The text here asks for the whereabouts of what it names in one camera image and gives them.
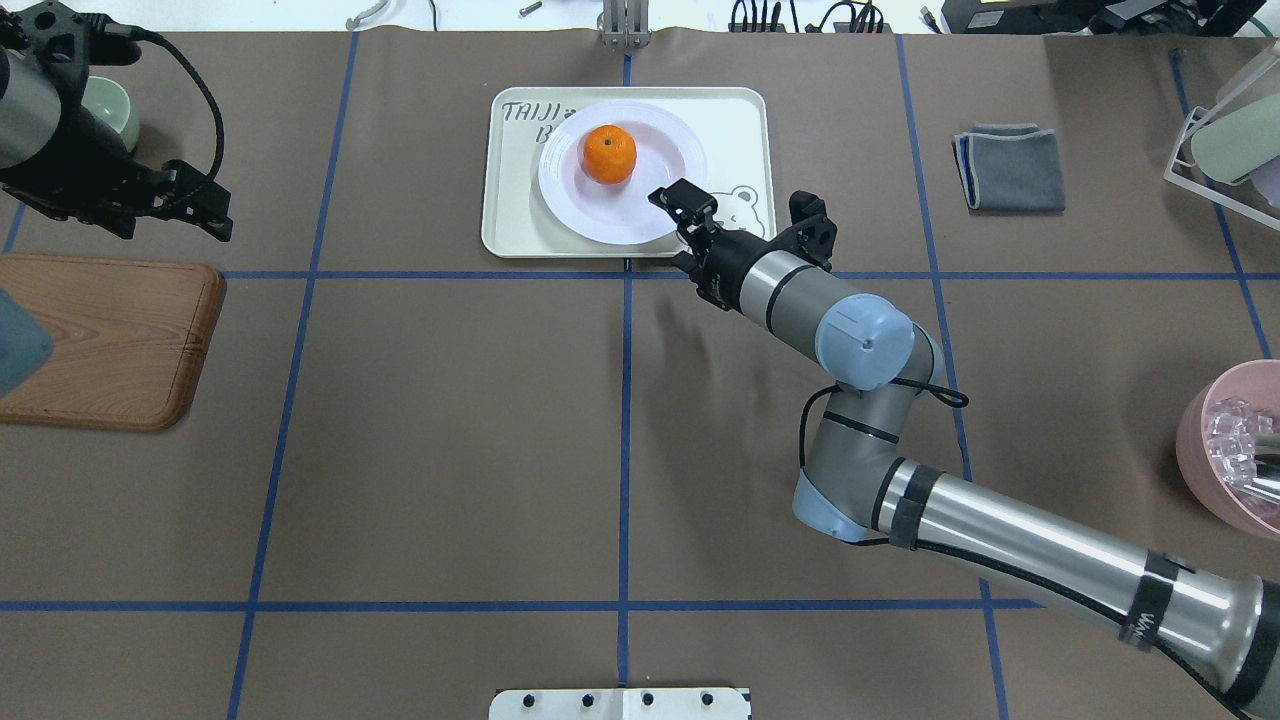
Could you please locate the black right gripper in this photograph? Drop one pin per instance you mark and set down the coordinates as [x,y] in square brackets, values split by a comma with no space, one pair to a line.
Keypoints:
[727,272]

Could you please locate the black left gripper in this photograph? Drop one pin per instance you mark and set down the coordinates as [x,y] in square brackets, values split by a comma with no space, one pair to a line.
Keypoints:
[82,172]

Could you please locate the orange fruit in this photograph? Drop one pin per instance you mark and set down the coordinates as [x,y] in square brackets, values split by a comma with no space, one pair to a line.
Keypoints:
[608,154]

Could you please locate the white plate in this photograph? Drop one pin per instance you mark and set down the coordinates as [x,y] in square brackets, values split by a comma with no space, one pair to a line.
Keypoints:
[619,214]

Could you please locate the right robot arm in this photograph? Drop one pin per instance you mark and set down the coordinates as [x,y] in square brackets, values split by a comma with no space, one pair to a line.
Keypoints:
[855,486]

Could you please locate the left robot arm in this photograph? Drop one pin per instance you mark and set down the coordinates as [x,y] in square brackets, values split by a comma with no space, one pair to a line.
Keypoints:
[31,110]

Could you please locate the cream bear tray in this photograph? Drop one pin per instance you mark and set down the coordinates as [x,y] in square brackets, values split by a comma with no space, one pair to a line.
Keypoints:
[539,203]

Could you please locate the wooden tray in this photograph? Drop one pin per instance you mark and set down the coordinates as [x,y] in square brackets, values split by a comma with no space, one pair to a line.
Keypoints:
[128,339]

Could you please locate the green bowl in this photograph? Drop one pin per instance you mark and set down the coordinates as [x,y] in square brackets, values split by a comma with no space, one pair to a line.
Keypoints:
[110,102]

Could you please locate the grey folded cloth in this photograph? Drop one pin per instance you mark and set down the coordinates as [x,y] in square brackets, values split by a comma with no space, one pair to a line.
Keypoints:
[1010,168]

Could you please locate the black monitor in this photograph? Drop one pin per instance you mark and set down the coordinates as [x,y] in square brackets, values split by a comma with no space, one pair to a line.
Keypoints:
[1129,18]

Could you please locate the green pastel cup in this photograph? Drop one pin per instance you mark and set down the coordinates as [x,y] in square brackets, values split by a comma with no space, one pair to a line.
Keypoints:
[1229,148]

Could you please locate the purple pastel cup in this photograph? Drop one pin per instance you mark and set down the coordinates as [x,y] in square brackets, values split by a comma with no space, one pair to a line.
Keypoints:
[1266,181]

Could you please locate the pink bowl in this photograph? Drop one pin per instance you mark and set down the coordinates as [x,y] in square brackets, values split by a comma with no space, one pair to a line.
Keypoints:
[1243,400]

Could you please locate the metal scoop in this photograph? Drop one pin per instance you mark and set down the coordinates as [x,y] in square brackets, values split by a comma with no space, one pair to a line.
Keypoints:
[1249,463]

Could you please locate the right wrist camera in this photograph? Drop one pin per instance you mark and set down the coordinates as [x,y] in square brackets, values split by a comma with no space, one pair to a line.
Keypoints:
[812,231]

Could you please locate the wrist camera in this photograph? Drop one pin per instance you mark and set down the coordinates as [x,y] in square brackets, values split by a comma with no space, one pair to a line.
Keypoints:
[58,34]
[812,231]

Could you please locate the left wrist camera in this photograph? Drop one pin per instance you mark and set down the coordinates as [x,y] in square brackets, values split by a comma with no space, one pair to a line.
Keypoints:
[58,34]

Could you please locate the aluminium frame post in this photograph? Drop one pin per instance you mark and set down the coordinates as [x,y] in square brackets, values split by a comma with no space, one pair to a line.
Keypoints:
[625,23]

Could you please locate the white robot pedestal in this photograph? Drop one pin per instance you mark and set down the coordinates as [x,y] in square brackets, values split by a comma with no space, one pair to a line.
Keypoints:
[623,703]

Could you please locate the white wire cup rack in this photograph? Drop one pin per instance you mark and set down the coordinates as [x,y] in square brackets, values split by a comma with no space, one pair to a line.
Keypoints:
[1256,79]

